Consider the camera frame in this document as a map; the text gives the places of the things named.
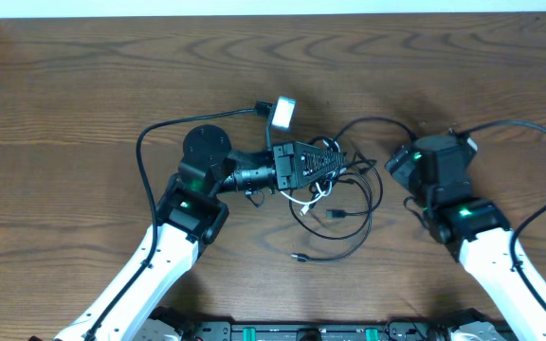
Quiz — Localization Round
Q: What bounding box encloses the white usb cable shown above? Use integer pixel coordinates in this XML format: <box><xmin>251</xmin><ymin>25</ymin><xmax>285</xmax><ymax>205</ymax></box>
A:
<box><xmin>280</xmin><ymin>139</ymin><xmax>345</xmax><ymax>217</ymax></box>

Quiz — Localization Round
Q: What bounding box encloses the black usb cable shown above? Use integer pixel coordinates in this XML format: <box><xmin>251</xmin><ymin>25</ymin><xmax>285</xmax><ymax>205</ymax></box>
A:
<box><xmin>287</xmin><ymin>116</ymin><xmax>419</xmax><ymax>264</ymax></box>

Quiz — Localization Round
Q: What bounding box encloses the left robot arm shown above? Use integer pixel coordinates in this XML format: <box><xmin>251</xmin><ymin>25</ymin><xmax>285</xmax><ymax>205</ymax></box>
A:
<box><xmin>56</xmin><ymin>125</ymin><xmax>345</xmax><ymax>340</ymax></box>

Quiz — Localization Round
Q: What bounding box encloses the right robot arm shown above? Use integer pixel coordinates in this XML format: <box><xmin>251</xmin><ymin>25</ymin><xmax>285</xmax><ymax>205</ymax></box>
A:
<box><xmin>385</xmin><ymin>135</ymin><xmax>546</xmax><ymax>340</ymax></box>

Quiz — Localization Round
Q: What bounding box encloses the left camera black cable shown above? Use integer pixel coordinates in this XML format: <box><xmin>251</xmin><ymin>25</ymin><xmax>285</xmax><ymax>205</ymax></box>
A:
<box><xmin>82</xmin><ymin>99</ymin><xmax>274</xmax><ymax>341</ymax></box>

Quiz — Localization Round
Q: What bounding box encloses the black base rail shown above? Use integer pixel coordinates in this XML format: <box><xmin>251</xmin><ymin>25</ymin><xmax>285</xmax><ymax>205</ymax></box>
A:
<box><xmin>134</xmin><ymin>308</ymin><xmax>517</xmax><ymax>341</ymax></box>

